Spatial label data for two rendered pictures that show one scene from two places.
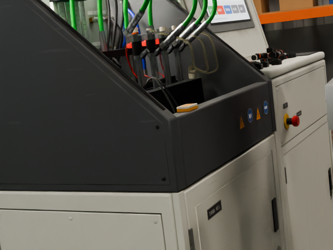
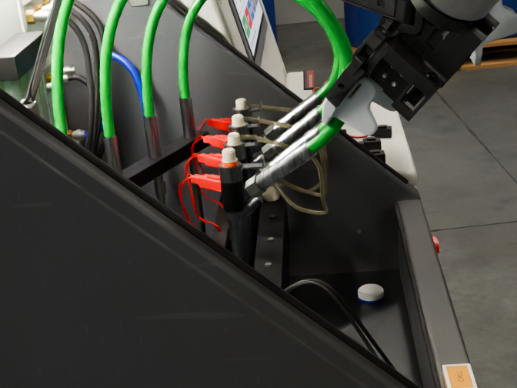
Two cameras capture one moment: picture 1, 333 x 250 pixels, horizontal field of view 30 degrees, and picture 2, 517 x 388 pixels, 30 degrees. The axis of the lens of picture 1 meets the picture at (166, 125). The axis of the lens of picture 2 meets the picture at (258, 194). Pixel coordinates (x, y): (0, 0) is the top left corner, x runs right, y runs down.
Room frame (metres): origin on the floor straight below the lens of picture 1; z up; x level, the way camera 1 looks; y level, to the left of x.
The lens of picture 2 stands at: (0.70, 0.47, 1.52)
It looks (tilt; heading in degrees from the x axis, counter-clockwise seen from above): 21 degrees down; 336
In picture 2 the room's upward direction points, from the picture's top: 6 degrees counter-clockwise
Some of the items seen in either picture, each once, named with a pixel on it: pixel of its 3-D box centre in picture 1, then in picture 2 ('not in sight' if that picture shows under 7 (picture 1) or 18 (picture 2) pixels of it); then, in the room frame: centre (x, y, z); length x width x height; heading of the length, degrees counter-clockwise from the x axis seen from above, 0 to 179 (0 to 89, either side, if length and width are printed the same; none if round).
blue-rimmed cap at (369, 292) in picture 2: not in sight; (370, 293); (1.84, -0.20, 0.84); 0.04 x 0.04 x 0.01
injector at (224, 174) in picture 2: (143, 71); (247, 242); (1.72, 0.04, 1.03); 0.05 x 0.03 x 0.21; 62
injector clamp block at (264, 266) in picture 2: (165, 110); (252, 289); (1.83, 0.00, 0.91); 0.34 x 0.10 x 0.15; 152
